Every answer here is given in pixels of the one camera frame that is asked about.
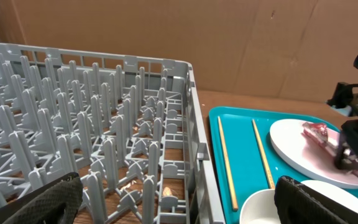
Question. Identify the small white plate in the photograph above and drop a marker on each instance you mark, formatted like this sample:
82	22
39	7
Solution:
333	192

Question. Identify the wooden chopstick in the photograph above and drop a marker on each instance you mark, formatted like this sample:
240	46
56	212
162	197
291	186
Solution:
265	162
230	181

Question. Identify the large white plate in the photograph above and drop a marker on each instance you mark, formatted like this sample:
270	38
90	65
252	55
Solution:
307	157

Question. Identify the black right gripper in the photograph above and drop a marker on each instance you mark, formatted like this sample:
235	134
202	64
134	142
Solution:
297	203

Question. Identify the white cup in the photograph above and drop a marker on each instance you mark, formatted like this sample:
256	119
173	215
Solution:
259	208

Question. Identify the red snack wrapper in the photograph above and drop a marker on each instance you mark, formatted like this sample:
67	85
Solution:
317	132

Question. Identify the grey dishwasher rack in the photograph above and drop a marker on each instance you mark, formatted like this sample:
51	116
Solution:
130	126

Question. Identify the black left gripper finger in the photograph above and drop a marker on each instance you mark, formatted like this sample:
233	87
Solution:
57	202

